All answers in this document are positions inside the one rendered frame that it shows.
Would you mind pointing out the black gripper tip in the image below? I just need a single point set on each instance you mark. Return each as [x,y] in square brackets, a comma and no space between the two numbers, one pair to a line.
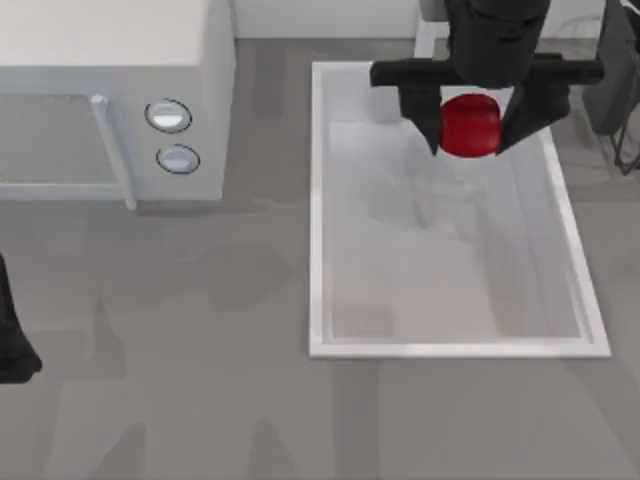
[12,345]

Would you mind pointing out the red cup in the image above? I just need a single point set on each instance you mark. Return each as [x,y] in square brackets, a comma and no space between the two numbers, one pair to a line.
[470,125]

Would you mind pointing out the small round microwave knob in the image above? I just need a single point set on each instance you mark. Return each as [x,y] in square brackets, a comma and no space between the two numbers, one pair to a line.
[178,159]

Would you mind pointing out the pale microwave oven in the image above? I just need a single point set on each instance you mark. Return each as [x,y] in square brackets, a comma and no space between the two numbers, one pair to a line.
[210,125]

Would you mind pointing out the white sink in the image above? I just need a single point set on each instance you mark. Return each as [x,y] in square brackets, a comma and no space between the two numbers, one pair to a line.
[450,280]

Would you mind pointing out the microwave oven door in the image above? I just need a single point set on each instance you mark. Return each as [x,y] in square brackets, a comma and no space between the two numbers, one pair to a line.
[50,145]

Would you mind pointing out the large round microwave knob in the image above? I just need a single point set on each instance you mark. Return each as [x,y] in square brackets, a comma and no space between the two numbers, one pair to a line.
[168,116]

